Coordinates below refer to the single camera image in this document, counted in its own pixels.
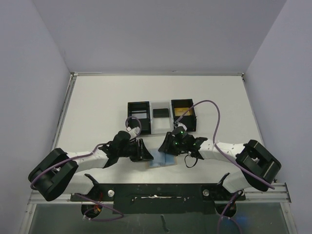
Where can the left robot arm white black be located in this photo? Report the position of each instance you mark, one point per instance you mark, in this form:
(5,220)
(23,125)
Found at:
(55,173)

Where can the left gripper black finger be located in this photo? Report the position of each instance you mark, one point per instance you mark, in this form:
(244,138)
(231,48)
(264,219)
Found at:
(143,153)
(135,158)

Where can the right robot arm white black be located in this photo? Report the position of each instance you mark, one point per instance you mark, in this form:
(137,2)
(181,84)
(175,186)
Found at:
(258,167)

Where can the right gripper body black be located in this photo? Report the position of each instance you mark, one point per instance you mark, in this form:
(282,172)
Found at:
(169,144)

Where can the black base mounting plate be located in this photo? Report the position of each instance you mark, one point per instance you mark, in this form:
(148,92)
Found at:
(159,198)

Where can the gold card in tray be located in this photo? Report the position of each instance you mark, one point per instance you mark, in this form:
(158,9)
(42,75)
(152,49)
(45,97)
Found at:
(182,110)

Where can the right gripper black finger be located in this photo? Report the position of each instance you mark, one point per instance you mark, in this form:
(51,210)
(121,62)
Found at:
(166,145)
(176,151)

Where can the black white card tray organizer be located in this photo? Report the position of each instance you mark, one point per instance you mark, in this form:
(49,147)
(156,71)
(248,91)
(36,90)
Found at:
(157,126)

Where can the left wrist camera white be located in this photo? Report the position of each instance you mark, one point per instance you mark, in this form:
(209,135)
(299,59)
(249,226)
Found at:
(134,132)

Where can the black card in tray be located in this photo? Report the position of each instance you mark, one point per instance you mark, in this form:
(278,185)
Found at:
(161,113)

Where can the silver grey credit card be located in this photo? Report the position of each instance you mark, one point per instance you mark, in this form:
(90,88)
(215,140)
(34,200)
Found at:
(140,115)

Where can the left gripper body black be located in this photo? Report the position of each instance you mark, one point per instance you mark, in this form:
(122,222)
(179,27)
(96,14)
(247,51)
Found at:
(132,147)

